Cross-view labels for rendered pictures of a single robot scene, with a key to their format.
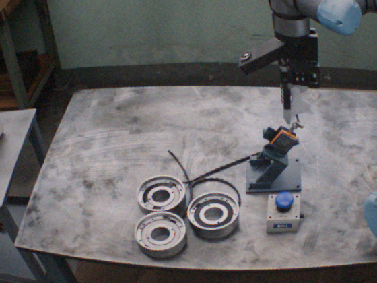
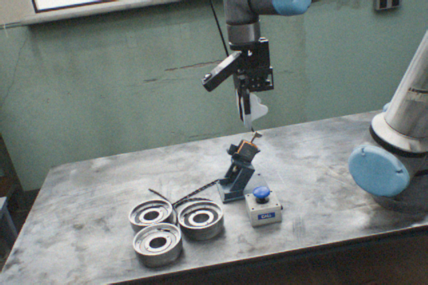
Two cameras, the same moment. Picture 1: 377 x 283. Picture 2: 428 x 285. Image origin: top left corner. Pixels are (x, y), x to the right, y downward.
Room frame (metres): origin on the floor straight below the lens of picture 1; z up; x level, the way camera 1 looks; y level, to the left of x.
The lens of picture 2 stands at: (-0.06, 0.15, 1.41)
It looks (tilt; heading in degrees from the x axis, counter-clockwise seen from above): 26 degrees down; 343
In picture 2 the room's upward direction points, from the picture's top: 8 degrees counter-clockwise
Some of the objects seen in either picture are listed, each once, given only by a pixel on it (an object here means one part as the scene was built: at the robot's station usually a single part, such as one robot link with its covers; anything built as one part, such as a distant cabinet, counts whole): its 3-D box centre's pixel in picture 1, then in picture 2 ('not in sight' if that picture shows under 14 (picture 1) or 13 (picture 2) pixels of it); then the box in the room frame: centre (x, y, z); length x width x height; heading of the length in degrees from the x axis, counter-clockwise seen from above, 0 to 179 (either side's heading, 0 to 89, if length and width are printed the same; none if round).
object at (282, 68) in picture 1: (296, 55); (250, 66); (0.83, -0.23, 1.12); 0.09 x 0.08 x 0.12; 80
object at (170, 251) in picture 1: (161, 236); (158, 245); (0.70, 0.08, 0.82); 0.10 x 0.10 x 0.04
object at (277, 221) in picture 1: (285, 213); (265, 207); (0.70, -0.18, 0.82); 0.08 x 0.07 x 0.05; 76
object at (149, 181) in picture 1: (161, 198); (152, 218); (0.81, 0.07, 0.82); 0.10 x 0.10 x 0.04
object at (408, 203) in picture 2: not in sight; (406, 176); (0.61, -0.50, 0.85); 0.15 x 0.15 x 0.10
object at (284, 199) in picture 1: (283, 205); (261, 198); (0.70, -0.17, 0.85); 0.04 x 0.04 x 0.05
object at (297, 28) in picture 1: (291, 20); (243, 31); (0.83, -0.22, 1.21); 0.08 x 0.08 x 0.05
